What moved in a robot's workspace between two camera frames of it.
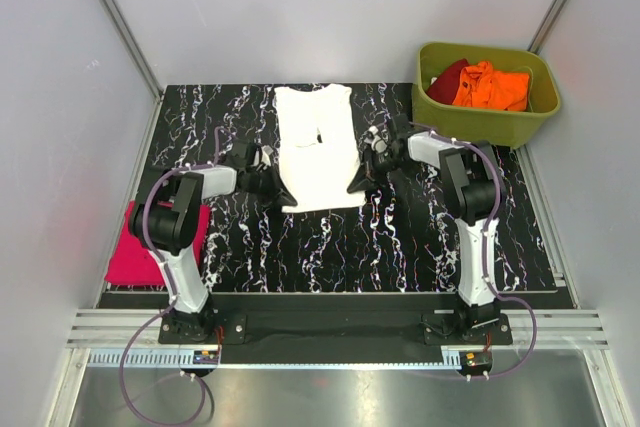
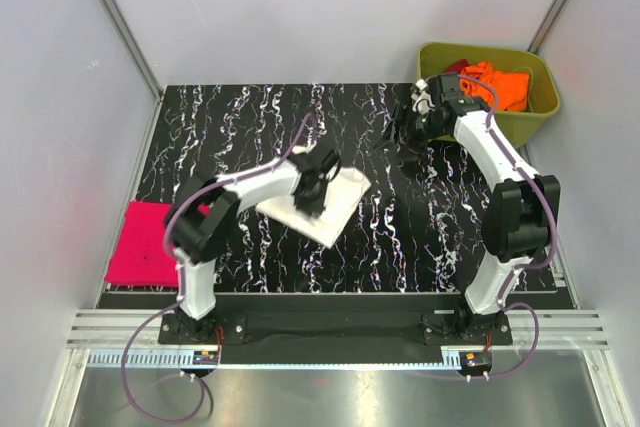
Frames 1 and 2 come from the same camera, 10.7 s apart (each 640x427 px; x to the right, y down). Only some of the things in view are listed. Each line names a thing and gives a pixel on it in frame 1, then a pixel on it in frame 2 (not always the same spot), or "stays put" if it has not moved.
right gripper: [365, 178] -> [390, 138]
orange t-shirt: [481, 86] stays put
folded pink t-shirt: [132, 262] stays put
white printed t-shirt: [318, 147] -> [346, 189]
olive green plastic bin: [473, 124] stays put
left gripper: [278, 189] -> [314, 208]
